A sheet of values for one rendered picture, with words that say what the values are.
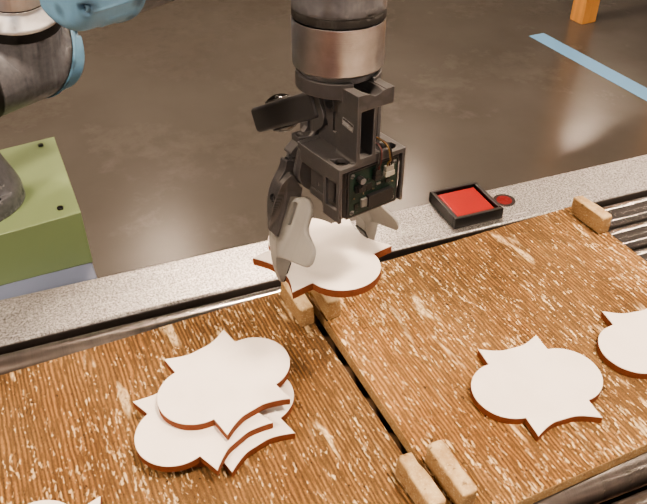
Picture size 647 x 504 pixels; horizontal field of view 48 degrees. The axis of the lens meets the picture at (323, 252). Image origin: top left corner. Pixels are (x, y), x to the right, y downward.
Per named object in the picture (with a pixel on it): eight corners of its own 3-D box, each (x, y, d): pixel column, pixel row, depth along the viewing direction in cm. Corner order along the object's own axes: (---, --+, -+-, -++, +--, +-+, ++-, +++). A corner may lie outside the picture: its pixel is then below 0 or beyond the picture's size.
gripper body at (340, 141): (335, 232, 62) (337, 100, 55) (280, 189, 68) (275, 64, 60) (404, 204, 66) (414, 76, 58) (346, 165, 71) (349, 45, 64)
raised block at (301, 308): (280, 297, 86) (279, 279, 84) (294, 293, 86) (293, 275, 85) (300, 329, 81) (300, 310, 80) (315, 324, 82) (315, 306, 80)
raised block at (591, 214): (568, 212, 100) (573, 195, 98) (579, 209, 100) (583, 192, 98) (598, 236, 95) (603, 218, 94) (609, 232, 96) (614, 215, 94)
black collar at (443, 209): (428, 200, 106) (429, 191, 105) (474, 190, 108) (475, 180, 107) (454, 229, 100) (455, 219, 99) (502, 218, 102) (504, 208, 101)
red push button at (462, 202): (435, 202, 105) (436, 194, 104) (472, 194, 107) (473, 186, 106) (456, 225, 101) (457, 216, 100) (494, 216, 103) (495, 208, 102)
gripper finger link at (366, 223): (397, 266, 72) (370, 207, 66) (361, 238, 76) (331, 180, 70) (420, 246, 73) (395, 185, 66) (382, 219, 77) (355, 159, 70)
